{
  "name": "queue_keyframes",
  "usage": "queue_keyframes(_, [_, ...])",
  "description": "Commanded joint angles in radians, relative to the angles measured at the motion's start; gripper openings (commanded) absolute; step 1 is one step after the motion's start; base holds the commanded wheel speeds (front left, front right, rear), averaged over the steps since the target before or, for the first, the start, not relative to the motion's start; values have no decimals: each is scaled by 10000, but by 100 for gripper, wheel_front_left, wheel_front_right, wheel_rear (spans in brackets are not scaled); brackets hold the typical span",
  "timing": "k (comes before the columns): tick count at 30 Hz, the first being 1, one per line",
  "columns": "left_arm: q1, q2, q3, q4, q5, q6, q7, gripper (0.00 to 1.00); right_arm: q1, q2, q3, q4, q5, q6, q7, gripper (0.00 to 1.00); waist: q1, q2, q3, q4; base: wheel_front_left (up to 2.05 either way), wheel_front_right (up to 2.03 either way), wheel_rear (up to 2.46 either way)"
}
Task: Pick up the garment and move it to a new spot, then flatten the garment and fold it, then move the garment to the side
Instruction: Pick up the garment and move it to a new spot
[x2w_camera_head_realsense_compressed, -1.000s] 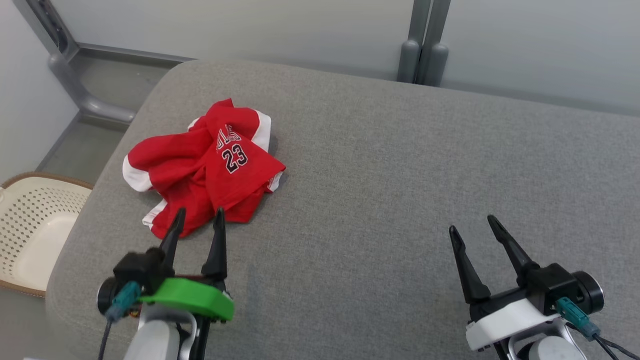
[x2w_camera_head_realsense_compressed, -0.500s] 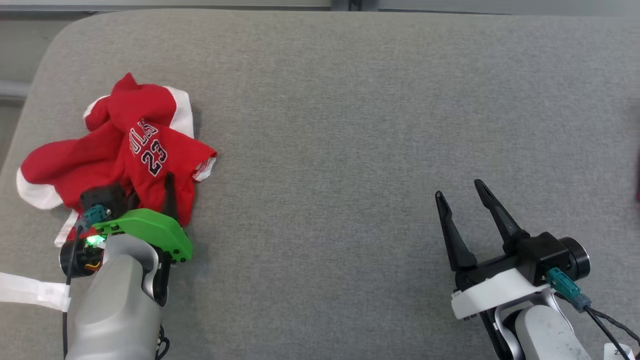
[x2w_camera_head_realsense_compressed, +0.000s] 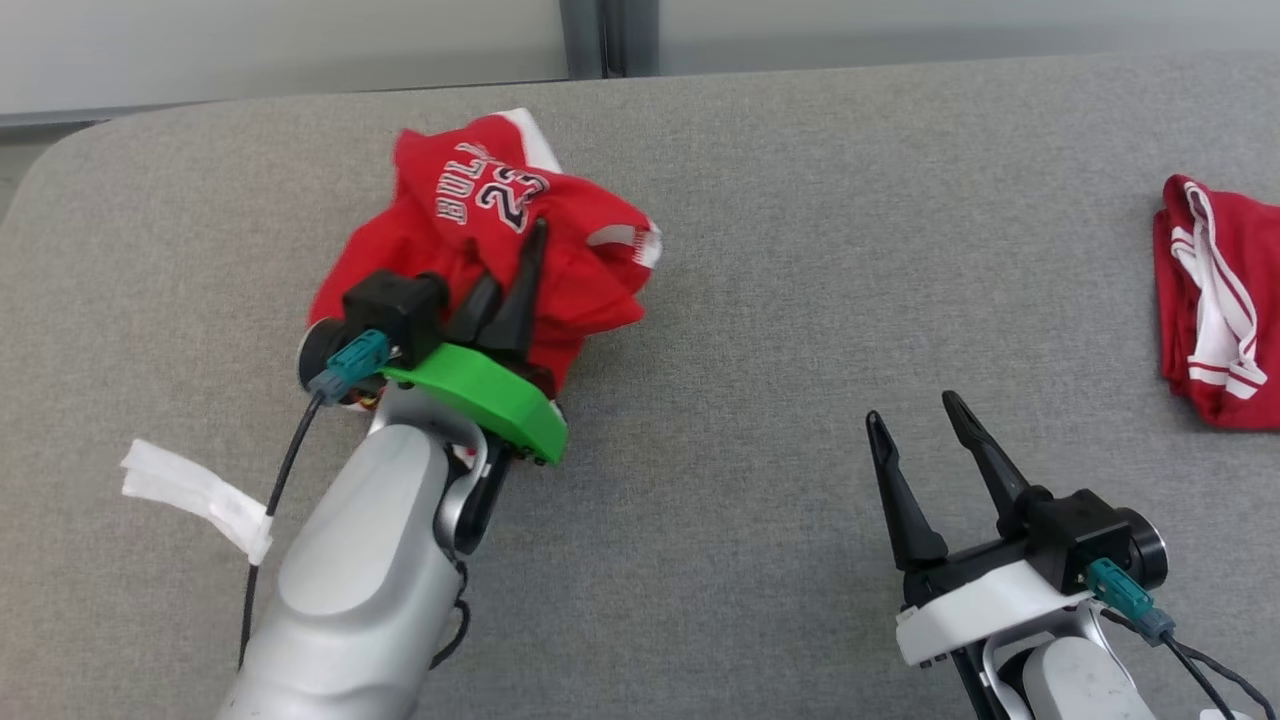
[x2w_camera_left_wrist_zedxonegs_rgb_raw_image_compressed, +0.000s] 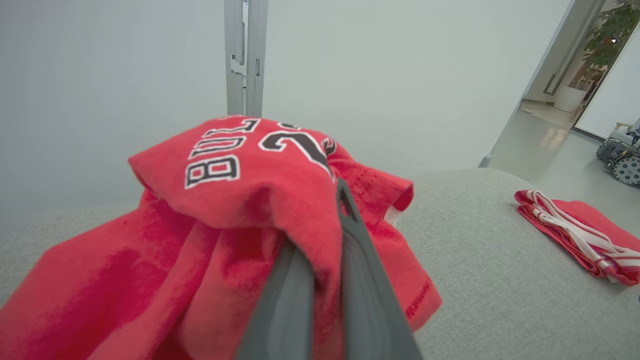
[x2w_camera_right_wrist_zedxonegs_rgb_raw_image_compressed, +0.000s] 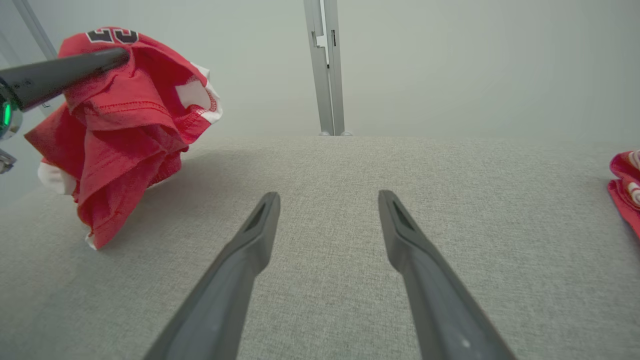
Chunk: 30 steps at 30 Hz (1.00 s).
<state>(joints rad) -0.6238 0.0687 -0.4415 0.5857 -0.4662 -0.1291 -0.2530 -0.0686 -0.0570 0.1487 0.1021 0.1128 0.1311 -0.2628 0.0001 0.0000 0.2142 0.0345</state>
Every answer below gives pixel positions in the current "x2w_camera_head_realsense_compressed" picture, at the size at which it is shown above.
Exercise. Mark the grey fabric sofa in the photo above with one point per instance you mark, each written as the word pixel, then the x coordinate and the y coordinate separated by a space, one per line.
pixel 800 250

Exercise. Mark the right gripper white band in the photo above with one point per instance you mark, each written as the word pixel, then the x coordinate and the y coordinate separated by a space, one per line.
pixel 980 610

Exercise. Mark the grey wall skirting rail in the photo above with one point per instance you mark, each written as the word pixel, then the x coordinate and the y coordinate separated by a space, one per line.
pixel 50 115

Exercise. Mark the grey metal partition post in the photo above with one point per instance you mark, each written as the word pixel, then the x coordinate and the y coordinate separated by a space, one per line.
pixel 635 40
pixel 582 40

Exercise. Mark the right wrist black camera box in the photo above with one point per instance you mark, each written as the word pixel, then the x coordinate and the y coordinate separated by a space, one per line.
pixel 1080 530

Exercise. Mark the red Bulls t-shirt white sleeves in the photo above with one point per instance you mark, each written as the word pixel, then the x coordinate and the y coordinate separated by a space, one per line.
pixel 1255 260

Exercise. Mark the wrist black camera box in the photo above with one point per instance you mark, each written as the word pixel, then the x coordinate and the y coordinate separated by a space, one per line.
pixel 1080 530
pixel 395 300

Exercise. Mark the red Bulls shorts white stripes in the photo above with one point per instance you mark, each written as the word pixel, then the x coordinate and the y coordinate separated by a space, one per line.
pixel 590 280

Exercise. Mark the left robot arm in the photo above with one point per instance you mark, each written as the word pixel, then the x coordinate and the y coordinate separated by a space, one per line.
pixel 350 580

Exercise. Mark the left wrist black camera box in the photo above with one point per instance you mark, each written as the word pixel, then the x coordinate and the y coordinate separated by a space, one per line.
pixel 395 300

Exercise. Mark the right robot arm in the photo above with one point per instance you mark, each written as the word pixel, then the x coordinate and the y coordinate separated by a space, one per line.
pixel 1070 680

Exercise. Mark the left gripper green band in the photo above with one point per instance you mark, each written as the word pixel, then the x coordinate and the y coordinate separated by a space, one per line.
pixel 490 395

